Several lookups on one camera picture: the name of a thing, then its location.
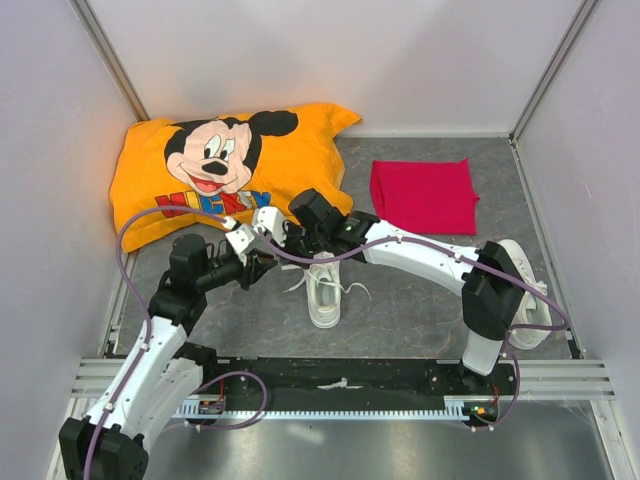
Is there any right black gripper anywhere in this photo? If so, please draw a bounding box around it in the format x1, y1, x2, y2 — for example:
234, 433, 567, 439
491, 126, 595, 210
269, 221, 326, 271

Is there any white sneaker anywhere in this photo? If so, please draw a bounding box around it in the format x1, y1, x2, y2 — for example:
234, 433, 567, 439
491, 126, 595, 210
281, 252, 372, 329
498, 239, 552, 351

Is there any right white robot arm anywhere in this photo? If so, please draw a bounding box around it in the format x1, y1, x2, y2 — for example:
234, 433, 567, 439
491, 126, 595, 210
285, 189, 525, 394

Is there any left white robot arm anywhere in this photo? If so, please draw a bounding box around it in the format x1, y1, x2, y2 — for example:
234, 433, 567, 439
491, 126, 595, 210
59, 234, 277, 479

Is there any red folded cloth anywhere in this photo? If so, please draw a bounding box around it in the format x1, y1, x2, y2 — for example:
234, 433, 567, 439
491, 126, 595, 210
369, 158, 480, 236

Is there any orange Mickey Mouse pillow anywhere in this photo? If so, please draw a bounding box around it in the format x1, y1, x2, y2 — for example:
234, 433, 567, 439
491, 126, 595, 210
109, 103, 361, 252

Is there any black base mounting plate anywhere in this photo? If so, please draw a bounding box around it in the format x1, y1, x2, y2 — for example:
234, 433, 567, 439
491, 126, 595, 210
203, 357, 516, 410

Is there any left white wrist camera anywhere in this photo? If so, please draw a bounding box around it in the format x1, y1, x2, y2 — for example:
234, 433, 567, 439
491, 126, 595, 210
222, 216, 260, 266

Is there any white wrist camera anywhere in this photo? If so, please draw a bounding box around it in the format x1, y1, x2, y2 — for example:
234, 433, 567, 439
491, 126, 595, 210
252, 206, 286, 247
222, 216, 260, 266

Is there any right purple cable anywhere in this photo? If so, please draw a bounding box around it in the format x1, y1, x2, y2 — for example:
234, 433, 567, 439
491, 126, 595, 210
257, 227, 571, 432

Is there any purple cable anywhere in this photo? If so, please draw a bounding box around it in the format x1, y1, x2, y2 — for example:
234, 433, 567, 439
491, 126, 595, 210
257, 227, 571, 432
82, 204, 271, 480

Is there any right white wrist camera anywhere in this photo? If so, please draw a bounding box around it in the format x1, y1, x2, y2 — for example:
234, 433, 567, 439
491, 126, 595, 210
252, 206, 286, 247

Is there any grey slotted cable duct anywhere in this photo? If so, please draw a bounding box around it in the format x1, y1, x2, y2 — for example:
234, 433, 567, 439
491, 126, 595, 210
172, 398, 469, 422

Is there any aluminium rail frame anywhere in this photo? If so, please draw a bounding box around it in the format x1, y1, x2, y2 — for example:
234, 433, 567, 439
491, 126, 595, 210
48, 359, 613, 479

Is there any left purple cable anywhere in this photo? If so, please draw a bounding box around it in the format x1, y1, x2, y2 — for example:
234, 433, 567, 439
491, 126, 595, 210
82, 204, 271, 480

